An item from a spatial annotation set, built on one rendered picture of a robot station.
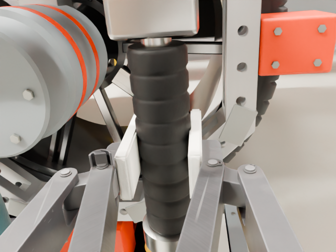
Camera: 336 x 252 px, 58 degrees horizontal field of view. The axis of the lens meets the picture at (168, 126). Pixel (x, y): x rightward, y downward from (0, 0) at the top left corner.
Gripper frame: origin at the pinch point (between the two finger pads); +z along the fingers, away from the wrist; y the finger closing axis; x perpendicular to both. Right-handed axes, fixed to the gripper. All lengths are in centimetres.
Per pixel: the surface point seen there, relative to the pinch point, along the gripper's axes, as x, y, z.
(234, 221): -74, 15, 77
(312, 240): -82, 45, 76
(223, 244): -75, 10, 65
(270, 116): -82, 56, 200
